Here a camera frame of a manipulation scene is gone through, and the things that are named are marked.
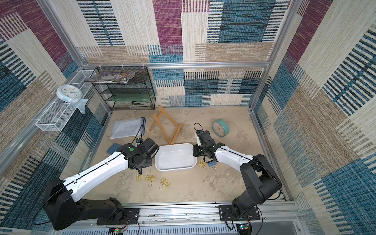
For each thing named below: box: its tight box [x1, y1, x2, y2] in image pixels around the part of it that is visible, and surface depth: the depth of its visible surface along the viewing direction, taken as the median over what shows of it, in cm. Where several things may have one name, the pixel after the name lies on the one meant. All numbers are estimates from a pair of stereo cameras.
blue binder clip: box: [207, 160, 217, 171], surface depth 91 cm
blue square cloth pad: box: [106, 142, 123, 155], surface depth 100 cm
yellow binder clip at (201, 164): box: [197, 160, 208, 171], surface depth 91 cm
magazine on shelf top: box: [84, 71, 136, 84], surface depth 83 cm
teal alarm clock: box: [211, 118, 230, 138], surface depth 101 cm
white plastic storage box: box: [154, 142, 198, 171], surface depth 94 cm
